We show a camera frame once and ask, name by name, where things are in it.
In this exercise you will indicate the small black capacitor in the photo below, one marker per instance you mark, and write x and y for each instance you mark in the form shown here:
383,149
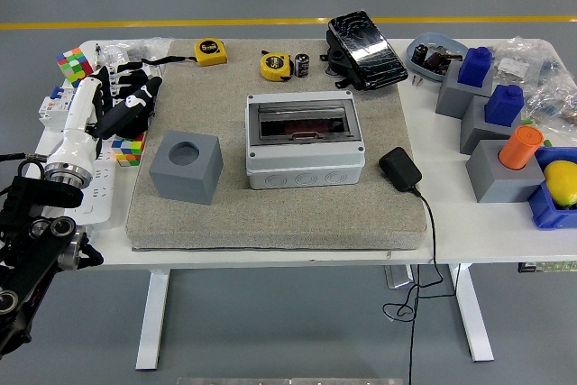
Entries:
302,65

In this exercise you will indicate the metal box under table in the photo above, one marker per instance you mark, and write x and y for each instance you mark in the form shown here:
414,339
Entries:
399,277

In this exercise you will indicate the grey block holder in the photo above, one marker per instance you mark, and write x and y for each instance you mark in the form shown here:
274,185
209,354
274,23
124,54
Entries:
478,128
453,98
500,182

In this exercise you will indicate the white circuit breaker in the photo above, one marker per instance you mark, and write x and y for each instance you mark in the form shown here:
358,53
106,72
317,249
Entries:
54,107

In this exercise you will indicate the light blue tray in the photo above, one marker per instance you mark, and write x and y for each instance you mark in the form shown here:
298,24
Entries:
428,38

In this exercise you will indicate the blue plastic bin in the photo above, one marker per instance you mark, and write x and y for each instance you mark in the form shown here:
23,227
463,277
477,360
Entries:
547,209

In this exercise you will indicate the blue bottle-shaped block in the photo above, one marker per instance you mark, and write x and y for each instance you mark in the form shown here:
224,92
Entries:
474,67
505,105

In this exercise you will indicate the clear bag of resistors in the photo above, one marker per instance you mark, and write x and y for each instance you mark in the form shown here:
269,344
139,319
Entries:
552,101

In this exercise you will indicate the smoky transparent box lid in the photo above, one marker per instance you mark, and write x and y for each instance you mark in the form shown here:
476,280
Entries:
306,110

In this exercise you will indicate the white table leg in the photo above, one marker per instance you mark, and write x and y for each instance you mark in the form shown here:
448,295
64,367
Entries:
473,317
151,322

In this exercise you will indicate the yellow lemon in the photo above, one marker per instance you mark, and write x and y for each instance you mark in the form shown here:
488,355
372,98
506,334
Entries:
561,184

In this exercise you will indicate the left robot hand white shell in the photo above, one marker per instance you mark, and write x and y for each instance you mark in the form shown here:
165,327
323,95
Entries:
76,132

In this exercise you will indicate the label strip on table edge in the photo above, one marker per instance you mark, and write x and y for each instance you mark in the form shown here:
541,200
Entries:
547,267

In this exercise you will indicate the orange cylinder battery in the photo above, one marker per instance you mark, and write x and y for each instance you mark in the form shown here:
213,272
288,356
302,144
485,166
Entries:
306,125
520,147

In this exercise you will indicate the clear bag of white parts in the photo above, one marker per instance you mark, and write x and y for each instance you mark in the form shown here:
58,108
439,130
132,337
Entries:
514,67

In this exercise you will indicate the clear bags of small parts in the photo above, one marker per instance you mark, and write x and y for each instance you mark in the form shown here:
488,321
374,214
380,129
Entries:
135,51

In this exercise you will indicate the black capacitor in tray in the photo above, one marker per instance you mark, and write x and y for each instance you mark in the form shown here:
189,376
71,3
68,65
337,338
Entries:
421,52

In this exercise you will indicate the small colourful puzzle cube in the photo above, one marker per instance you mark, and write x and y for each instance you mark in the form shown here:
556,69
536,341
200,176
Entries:
128,155

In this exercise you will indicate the black power adapter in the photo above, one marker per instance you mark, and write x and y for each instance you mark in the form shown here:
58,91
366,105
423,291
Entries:
400,168

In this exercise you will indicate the grey-brown mat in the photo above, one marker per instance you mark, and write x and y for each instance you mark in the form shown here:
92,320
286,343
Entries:
270,222

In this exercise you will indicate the brown capacitor in tray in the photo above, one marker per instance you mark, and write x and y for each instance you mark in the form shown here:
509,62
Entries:
435,63

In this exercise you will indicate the grey plastic enclosure box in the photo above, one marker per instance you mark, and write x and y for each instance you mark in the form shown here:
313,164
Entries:
306,173

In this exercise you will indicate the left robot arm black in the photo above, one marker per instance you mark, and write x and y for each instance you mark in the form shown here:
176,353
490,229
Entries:
40,241

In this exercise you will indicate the small green clip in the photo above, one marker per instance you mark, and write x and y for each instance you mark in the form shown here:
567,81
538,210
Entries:
527,121

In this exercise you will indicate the large colourful puzzle cube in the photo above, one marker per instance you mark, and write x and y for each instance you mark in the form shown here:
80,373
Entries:
72,65

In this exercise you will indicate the black foot pedal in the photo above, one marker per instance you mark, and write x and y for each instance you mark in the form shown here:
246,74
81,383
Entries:
365,49

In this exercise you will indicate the grey block with round hole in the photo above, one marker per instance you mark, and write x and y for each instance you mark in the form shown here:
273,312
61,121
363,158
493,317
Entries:
185,182

